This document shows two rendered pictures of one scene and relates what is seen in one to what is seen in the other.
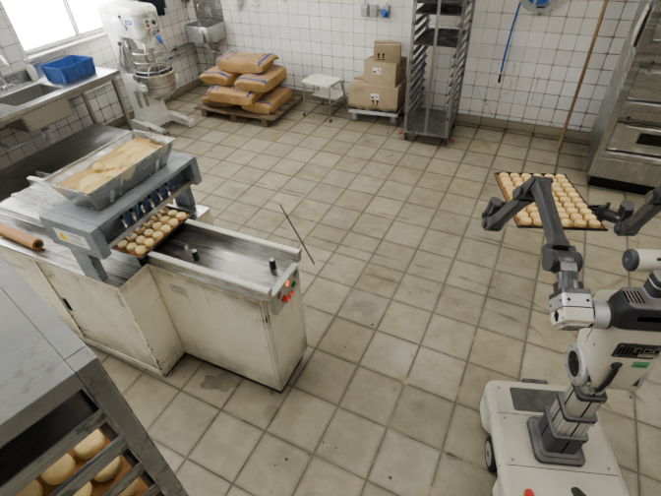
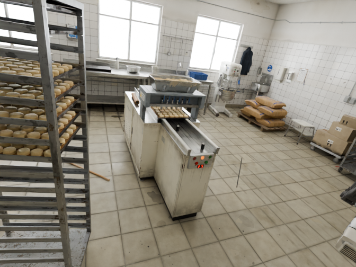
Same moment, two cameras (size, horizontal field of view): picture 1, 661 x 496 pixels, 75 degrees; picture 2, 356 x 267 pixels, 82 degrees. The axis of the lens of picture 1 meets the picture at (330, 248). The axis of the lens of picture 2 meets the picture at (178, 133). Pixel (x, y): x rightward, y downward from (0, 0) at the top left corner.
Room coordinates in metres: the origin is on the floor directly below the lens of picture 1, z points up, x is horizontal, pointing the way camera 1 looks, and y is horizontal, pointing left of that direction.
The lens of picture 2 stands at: (0.05, -0.54, 1.73)
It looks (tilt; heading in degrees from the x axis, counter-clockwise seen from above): 25 degrees down; 37
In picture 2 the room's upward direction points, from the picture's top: 10 degrees clockwise
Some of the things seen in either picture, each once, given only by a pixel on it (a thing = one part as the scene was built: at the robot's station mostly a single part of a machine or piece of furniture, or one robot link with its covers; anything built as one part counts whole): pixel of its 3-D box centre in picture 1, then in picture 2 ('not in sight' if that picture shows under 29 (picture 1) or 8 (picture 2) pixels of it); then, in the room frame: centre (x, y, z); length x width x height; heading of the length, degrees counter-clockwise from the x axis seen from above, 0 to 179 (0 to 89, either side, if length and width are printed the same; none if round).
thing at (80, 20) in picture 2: not in sight; (85, 146); (0.64, 0.67, 0.97); 0.03 x 0.03 x 1.70; 49
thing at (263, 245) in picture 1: (147, 213); (177, 111); (2.04, 1.05, 0.87); 2.01 x 0.03 x 0.07; 64
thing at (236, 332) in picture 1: (235, 310); (179, 167); (1.64, 0.56, 0.45); 0.70 x 0.34 x 0.90; 64
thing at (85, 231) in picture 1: (135, 211); (170, 104); (1.86, 1.01, 1.01); 0.72 x 0.33 x 0.34; 154
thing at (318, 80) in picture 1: (325, 95); (301, 131); (5.38, -0.04, 0.23); 0.45 x 0.45 x 0.46; 54
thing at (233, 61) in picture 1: (246, 62); (269, 101); (5.62, 0.92, 0.62); 0.72 x 0.42 x 0.17; 68
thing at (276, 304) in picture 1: (285, 288); (200, 160); (1.48, 0.23, 0.77); 0.24 x 0.04 x 0.14; 154
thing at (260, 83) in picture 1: (262, 77); (273, 110); (5.48, 0.73, 0.47); 0.72 x 0.42 x 0.17; 157
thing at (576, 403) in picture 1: (572, 412); not in sight; (0.89, -0.99, 0.53); 0.11 x 0.11 x 0.40; 81
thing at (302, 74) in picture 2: not in sight; (301, 76); (6.06, 0.52, 1.37); 0.27 x 0.02 x 0.40; 62
